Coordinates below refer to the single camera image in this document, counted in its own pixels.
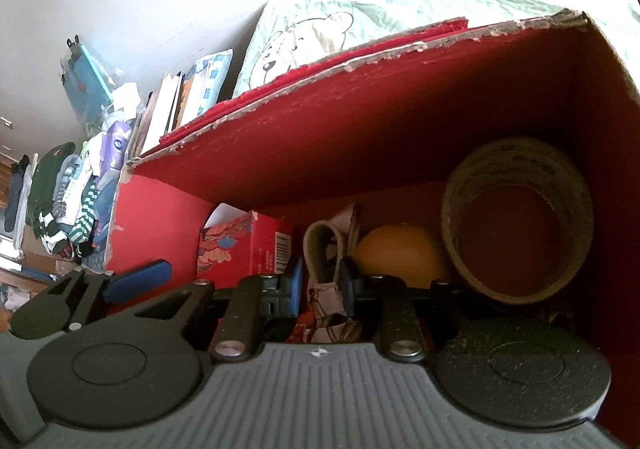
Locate wooden gourd massager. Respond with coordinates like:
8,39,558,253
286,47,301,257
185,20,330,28
352,224,450,289

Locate brown tape roll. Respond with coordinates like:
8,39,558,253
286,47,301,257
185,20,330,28
442,137,594,305

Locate blue patterned book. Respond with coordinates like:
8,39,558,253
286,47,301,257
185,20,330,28
176,50,233,128

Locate blue plastic package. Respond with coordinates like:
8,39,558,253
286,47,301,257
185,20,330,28
61,35,116,137

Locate red patterned small box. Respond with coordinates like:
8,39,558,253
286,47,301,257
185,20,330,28
196,203,293,289

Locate red cardboard box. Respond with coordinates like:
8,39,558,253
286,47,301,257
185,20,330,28
106,12,639,446

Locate standing books stack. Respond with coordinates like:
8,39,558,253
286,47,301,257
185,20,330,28
129,71,183,159

